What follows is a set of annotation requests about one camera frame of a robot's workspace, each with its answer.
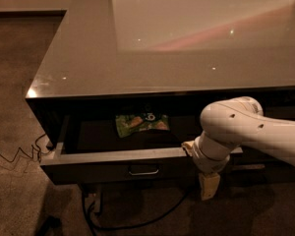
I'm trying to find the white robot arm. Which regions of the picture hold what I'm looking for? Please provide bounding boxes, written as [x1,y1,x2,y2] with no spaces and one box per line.
[182,96,295,201]

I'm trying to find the drawer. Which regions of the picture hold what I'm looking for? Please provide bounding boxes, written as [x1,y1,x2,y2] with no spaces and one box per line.
[38,113,244,186]

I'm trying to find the thick black floor cable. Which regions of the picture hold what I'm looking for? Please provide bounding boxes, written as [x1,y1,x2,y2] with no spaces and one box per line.
[81,184,191,236]

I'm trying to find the green snack bag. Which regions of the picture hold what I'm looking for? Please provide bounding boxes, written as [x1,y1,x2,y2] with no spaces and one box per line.
[115,112,170,138]

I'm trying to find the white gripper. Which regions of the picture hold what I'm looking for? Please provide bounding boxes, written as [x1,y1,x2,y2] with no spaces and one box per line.
[181,137,230,201]

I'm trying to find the dark glossy drawer cabinet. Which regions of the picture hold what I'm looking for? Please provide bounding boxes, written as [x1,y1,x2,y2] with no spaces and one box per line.
[25,0,295,185]

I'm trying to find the thin black tangled cable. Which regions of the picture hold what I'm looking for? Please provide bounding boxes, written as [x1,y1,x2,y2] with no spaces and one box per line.
[0,133,53,165]

